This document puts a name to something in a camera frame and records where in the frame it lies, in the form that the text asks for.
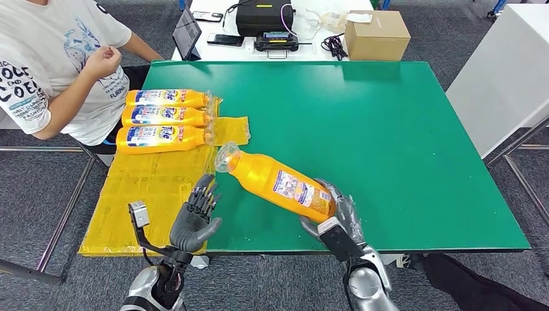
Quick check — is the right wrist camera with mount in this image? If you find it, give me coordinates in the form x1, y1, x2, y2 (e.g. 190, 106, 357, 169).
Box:
316, 216, 366, 264

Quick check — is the person's right hand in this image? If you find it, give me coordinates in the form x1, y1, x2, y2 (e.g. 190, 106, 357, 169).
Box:
84, 45, 123, 82

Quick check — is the yellow taped cardboard mat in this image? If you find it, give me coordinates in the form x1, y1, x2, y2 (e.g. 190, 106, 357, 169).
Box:
78, 97, 251, 257

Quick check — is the clear plastic bag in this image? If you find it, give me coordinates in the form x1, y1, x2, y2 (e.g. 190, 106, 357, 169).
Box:
318, 11, 349, 34

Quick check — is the black cable bundle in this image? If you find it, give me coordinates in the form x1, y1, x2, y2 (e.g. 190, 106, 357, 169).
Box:
320, 34, 349, 62

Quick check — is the black remote controller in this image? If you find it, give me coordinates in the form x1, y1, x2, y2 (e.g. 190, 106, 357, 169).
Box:
254, 31, 313, 60

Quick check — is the white desk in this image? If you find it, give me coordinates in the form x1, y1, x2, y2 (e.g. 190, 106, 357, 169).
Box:
170, 0, 375, 62

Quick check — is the orange detergent bottle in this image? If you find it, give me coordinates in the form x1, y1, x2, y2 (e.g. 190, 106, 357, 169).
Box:
214, 142, 337, 225
121, 105, 216, 128
115, 124, 216, 156
125, 89, 214, 110

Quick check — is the person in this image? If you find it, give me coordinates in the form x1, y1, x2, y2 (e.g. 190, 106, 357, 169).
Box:
0, 0, 164, 147

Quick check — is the person's leg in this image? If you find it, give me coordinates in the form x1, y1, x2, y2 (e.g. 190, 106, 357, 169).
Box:
396, 253, 549, 311

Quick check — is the white table with metal legs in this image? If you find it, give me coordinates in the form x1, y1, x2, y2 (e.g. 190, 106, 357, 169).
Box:
445, 4, 549, 226
0, 111, 108, 287

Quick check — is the pink cable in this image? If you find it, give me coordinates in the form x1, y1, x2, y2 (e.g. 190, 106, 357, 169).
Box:
279, 3, 298, 38

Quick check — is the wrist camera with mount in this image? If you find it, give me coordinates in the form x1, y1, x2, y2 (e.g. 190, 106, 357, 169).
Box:
316, 216, 366, 264
128, 200, 195, 266

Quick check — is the black carry bag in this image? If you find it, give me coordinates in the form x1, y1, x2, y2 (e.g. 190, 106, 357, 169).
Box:
235, 0, 296, 38

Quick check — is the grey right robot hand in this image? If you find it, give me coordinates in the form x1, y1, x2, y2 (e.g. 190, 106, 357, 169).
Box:
299, 178, 366, 248

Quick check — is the brown cardboard box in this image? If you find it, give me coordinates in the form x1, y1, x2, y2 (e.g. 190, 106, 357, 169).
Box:
344, 10, 412, 62

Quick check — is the black smartphone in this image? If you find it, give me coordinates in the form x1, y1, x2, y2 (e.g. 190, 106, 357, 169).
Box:
207, 33, 245, 47
192, 11, 224, 23

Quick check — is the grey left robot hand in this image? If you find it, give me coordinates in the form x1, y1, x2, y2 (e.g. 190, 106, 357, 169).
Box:
169, 174, 223, 254

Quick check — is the dark tablet on stand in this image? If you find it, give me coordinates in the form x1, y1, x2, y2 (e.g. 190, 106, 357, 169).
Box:
172, 7, 203, 62

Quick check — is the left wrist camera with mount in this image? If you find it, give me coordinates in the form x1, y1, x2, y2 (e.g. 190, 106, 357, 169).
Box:
128, 200, 195, 266

